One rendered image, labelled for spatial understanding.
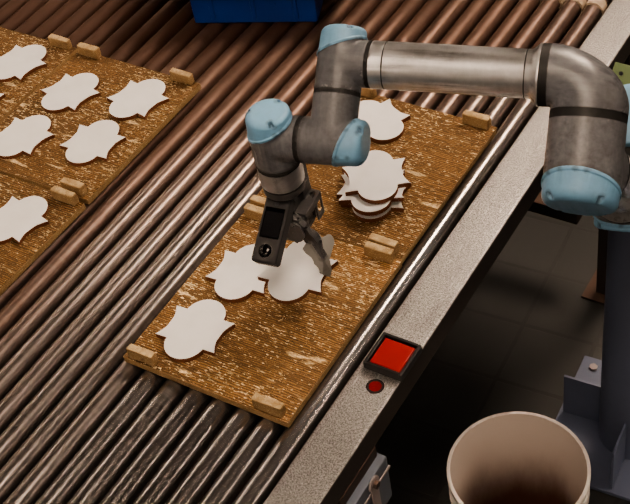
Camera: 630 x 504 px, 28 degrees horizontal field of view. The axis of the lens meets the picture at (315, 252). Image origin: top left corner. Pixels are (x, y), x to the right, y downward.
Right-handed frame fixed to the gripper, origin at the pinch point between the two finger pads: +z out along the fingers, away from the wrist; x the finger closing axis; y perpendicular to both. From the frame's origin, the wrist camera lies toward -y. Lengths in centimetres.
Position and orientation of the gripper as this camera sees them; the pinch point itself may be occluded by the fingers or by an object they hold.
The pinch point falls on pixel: (297, 269)
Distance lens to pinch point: 221.5
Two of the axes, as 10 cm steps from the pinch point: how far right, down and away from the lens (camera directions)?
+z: 1.6, 6.7, 7.2
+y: 4.1, -7.1, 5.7
